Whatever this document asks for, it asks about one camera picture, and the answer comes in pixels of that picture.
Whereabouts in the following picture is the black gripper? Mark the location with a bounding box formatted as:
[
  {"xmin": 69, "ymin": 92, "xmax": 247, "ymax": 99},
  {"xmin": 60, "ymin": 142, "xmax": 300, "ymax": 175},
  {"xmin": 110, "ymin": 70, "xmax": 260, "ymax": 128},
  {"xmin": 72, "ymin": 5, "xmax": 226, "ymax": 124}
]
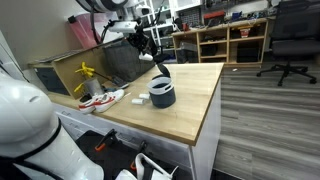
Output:
[{"xmin": 128, "ymin": 30, "xmax": 159, "ymax": 57}]

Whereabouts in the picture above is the blue-grey bucket with white rim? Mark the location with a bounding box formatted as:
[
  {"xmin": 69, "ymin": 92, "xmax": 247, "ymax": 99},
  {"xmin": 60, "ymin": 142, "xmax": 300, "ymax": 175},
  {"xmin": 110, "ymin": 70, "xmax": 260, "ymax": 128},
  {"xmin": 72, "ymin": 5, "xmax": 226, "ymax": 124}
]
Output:
[{"xmin": 146, "ymin": 76, "xmax": 177, "ymax": 109}]

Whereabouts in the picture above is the dark grey fabric bin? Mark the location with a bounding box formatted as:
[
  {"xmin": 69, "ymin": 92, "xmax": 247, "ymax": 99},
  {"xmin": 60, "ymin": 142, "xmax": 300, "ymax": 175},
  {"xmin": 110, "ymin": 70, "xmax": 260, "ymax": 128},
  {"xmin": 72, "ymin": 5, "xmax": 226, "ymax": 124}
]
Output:
[{"xmin": 103, "ymin": 39, "xmax": 158, "ymax": 83}]

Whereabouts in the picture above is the white shelving rack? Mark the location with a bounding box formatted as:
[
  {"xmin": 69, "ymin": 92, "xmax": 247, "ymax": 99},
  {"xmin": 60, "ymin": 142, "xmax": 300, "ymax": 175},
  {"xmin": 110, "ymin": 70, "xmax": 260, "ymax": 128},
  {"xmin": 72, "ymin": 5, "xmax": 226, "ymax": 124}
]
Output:
[{"xmin": 146, "ymin": 0, "xmax": 204, "ymax": 31}]

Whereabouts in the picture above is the black shoe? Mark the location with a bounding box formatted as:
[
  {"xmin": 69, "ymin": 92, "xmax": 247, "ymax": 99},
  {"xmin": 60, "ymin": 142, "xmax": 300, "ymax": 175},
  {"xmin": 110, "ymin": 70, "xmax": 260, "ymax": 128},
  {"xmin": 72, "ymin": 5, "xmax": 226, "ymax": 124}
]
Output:
[{"xmin": 111, "ymin": 75, "xmax": 130, "ymax": 90}]

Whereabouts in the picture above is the white red sneaker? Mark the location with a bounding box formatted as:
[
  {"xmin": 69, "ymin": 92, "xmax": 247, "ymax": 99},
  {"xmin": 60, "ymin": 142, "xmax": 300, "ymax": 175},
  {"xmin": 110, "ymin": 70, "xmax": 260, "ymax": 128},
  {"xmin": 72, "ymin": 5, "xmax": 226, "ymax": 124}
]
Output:
[
  {"xmin": 94, "ymin": 89, "xmax": 126, "ymax": 108},
  {"xmin": 78, "ymin": 94, "xmax": 116, "ymax": 114}
]

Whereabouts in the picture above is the silver metal can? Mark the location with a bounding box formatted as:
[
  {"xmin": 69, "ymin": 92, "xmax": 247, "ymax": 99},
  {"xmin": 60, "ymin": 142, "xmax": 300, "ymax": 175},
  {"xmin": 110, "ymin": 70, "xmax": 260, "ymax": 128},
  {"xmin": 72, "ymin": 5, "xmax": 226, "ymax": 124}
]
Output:
[{"xmin": 83, "ymin": 77, "xmax": 105, "ymax": 98}]

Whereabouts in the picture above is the red translucent plastic bin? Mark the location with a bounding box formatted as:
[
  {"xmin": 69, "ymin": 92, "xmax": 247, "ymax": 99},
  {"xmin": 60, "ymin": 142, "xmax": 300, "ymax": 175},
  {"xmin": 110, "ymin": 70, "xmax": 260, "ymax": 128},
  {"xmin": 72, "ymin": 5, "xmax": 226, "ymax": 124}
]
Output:
[{"xmin": 68, "ymin": 13, "xmax": 109, "ymax": 49}]

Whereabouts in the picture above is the red toolbox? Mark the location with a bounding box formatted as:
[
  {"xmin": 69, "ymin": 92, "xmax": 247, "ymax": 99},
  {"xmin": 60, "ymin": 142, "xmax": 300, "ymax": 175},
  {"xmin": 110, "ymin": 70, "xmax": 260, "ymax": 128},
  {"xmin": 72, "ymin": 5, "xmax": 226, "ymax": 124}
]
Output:
[{"xmin": 203, "ymin": 10, "xmax": 227, "ymax": 26}]

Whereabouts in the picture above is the wooden shelf unit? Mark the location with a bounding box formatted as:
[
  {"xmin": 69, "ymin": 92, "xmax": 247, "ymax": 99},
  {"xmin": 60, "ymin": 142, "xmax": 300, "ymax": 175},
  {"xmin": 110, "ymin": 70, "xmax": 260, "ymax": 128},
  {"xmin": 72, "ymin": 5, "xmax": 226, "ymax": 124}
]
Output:
[{"xmin": 171, "ymin": 18, "xmax": 269, "ymax": 66}]

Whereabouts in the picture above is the large cardboard box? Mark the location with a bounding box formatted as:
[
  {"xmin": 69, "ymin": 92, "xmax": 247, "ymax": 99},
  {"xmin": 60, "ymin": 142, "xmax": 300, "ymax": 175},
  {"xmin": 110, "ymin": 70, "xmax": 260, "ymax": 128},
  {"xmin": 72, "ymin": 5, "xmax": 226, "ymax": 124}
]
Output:
[{"xmin": 28, "ymin": 44, "xmax": 111, "ymax": 100}]

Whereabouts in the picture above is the red white small box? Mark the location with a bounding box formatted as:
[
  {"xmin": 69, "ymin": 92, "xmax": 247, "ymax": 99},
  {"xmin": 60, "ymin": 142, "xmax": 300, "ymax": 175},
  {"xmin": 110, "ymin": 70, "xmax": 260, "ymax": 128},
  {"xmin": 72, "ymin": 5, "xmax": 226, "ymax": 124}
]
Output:
[{"xmin": 239, "ymin": 28, "xmax": 251, "ymax": 38}]

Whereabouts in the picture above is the black storage case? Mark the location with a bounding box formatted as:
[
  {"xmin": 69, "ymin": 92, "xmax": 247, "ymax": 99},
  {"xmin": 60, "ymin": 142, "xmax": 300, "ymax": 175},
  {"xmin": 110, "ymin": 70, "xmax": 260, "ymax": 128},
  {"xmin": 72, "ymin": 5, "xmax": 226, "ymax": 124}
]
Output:
[{"xmin": 237, "ymin": 46, "xmax": 261, "ymax": 64}]

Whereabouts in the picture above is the black perforated work table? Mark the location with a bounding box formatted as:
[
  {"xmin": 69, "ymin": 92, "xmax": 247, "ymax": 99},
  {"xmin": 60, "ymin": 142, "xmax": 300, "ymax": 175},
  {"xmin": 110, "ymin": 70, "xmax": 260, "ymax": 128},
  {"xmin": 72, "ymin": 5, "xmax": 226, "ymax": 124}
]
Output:
[{"xmin": 74, "ymin": 129, "xmax": 194, "ymax": 180}]

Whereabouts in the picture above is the white curved plastic part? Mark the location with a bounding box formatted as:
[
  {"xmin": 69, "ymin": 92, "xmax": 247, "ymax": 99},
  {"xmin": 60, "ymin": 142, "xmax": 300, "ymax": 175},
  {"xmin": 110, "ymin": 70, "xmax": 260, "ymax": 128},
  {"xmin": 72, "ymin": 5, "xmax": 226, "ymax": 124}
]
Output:
[{"xmin": 114, "ymin": 152, "xmax": 180, "ymax": 180}]

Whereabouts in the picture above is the dark grey office chair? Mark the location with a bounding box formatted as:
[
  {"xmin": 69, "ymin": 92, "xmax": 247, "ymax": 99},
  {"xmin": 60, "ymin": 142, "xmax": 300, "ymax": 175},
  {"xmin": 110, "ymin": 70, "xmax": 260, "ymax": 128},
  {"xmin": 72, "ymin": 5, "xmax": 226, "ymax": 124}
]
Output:
[{"xmin": 256, "ymin": 0, "xmax": 319, "ymax": 87}]

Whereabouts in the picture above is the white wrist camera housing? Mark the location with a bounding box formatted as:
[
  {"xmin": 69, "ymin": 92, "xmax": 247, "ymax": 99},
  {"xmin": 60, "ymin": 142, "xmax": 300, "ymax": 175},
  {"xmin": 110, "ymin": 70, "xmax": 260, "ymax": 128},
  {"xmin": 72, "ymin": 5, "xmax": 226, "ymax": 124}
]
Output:
[{"xmin": 108, "ymin": 20, "xmax": 138, "ymax": 34}]

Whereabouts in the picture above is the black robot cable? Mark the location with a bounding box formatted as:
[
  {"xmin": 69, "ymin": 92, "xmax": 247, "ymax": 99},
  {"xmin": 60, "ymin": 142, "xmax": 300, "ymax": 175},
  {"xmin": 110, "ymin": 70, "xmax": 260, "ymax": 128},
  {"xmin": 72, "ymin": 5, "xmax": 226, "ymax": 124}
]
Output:
[{"xmin": 89, "ymin": 11, "xmax": 111, "ymax": 46}]

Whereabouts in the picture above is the black clamp with orange handle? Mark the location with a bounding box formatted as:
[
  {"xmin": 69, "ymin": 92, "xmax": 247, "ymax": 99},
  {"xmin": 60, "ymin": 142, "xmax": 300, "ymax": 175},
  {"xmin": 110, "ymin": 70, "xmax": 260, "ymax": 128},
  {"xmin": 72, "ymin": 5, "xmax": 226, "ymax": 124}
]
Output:
[
  {"xmin": 94, "ymin": 129, "xmax": 118, "ymax": 153},
  {"xmin": 129, "ymin": 140, "xmax": 148, "ymax": 172}
]

